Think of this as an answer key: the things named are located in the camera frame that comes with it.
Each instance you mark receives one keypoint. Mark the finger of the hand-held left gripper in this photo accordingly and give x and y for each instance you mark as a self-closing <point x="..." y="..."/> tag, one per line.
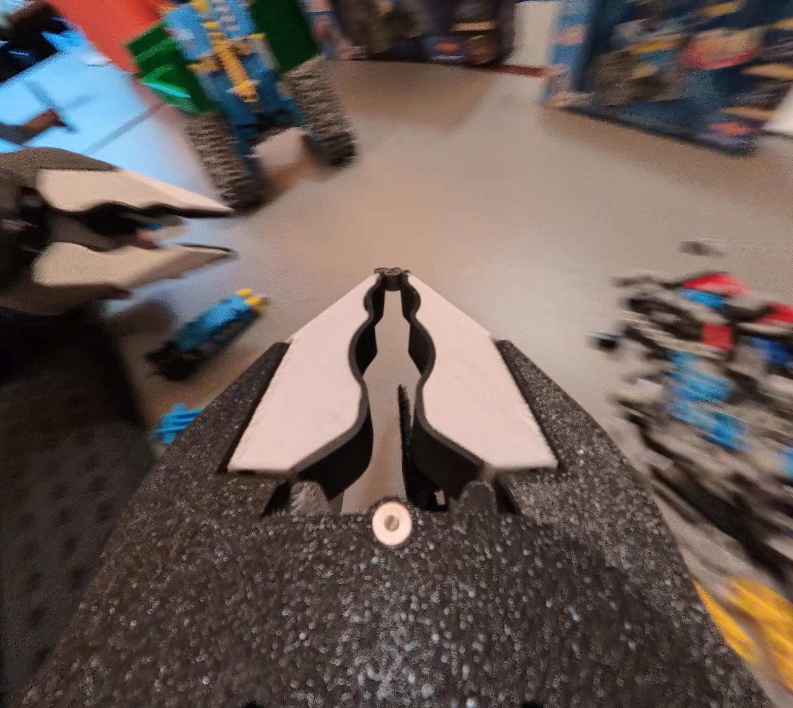
<point x="93" y="268"/>
<point x="111" y="190"/>

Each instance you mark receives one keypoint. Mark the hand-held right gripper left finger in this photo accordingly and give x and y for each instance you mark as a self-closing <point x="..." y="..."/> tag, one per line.
<point x="303" y="404"/>

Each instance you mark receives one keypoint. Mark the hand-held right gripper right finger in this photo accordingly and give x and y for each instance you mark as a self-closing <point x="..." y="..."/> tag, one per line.
<point x="489" y="404"/>

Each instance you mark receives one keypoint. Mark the blue grey brick assembly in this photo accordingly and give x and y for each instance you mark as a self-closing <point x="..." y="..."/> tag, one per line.
<point x="210" y="324"/>

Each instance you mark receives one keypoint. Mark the blue brick separator tool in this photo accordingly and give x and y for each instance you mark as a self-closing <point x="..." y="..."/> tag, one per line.
<point x="176" y="423"/>

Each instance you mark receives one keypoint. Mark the grey double connector piece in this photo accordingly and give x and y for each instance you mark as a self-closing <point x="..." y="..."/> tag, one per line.
<point x="391" y="275"/>

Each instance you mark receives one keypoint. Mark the white desk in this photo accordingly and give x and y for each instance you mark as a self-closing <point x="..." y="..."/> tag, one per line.
<point x="526" y="194"/>

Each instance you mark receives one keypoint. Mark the grey table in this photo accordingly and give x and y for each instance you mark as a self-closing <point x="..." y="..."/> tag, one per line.
<point x="93" y="101"/>

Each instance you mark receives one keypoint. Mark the blue tracked toy robot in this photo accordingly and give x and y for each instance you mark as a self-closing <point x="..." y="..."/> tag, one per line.
<point x="235" y="76"/>

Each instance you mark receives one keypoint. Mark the black dimpled mat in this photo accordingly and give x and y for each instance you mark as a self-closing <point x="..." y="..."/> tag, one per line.
<point x="62" y="472"/>

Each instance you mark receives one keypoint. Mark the green plastic bin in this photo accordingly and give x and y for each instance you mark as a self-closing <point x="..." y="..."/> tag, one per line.
<point x="285" y="20"/>

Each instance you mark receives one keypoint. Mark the small robot kit box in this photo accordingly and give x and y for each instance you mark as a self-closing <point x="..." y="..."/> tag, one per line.
<point x="681" y="26"/>

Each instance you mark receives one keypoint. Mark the metal bracket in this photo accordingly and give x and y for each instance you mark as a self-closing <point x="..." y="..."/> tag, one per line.
<point x="31" y="125"/>

